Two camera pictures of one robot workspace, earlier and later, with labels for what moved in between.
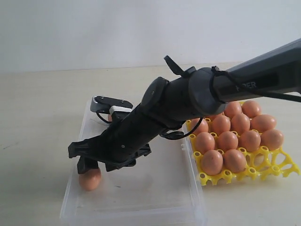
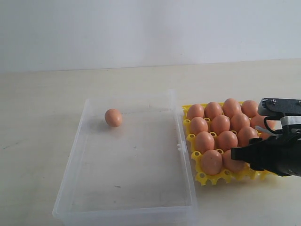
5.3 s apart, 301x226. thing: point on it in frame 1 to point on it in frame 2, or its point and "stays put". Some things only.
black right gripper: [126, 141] to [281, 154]
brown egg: [201, 127] stays put
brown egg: [233, 108] stays put
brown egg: [205, 141] stays put
